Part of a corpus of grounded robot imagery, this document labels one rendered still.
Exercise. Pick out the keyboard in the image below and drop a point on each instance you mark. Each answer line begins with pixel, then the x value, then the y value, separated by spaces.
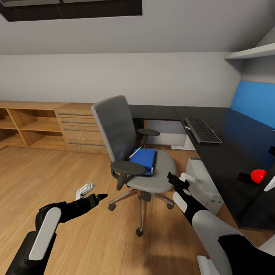
pixel 201 131

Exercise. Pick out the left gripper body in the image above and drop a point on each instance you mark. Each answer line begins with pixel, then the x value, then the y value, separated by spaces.
pixel 86 204

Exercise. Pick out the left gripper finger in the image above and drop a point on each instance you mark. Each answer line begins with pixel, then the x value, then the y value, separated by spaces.
pixel 101 197

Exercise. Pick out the folder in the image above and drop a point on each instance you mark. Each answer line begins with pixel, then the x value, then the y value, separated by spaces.
pixel 145 157

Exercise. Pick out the monitor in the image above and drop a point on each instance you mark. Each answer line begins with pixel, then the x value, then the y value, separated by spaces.
pixel 266 180

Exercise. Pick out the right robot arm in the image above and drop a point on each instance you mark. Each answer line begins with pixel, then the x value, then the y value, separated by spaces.
pixel 231 252

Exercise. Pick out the swivel chair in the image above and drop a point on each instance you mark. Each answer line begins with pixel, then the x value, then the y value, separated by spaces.
pixel 116 125

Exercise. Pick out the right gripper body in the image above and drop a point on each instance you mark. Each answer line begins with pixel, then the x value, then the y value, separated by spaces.
pixel 175 181

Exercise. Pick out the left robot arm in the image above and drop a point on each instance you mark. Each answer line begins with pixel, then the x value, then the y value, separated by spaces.
pixel 34 253

